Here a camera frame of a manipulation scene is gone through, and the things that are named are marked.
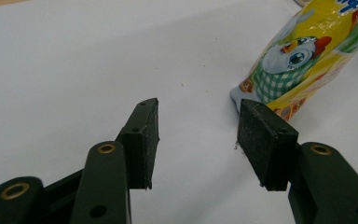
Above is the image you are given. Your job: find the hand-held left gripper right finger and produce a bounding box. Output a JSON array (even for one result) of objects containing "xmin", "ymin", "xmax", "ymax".
[{"xmin": 236, "ymin": 98, "xmax": 358, "ymax": 224}]

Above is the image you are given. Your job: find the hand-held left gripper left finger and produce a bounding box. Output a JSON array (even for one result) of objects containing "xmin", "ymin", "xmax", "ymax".
[{"xmin": 69, "ymin": 98, "xmax": 160, "ymax": 224}]

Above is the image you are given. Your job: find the yellow spouted seasoning pouch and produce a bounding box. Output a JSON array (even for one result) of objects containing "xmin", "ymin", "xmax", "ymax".
[{"xmin": 229, "ymin": 0, "xmax": 358, "ymax": 123}]

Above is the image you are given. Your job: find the white paper sheet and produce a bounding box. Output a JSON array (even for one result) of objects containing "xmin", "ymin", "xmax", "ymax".
[{"xmin": 0, "ymin": 0, "xmax": 358, "ymax": 224}]

